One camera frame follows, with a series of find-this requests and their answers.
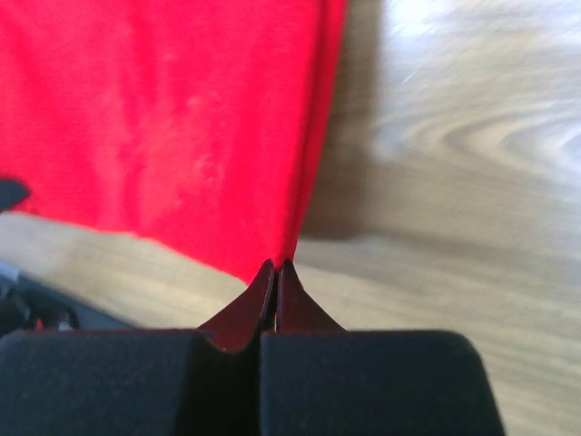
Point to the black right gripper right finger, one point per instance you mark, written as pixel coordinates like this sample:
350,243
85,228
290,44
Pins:
319,379

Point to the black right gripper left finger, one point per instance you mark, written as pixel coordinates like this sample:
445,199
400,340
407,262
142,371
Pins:
201,381

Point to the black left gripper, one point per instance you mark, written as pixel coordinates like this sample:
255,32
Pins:
46,306

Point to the red t shirt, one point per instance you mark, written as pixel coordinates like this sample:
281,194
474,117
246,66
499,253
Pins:
197,124

